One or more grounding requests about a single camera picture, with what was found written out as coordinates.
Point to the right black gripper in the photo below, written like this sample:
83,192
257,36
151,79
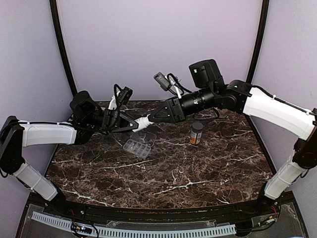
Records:
174,109

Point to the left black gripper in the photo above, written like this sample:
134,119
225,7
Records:
111,119

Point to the white pill bottle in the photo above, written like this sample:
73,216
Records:
143,122

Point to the clear plastic pill organizer box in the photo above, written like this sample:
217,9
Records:
140,143

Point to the amber pill bottle grey cap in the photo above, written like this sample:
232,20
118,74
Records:
196,133

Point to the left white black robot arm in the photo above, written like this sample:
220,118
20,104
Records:
88,118

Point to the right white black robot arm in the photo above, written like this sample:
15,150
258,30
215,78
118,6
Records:
244,98

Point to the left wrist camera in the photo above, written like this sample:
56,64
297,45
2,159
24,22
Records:
120,97

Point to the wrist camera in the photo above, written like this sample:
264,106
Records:
168,83
120,97

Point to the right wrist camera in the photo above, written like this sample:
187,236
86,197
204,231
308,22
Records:
168,83

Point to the white slotted cable duct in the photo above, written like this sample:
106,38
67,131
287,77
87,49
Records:
116,229

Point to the left black frame post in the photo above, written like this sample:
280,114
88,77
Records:
62,47

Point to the black frame post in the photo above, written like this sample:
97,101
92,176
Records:
258,41
62,47

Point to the right black frame post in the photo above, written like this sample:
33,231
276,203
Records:
258,41

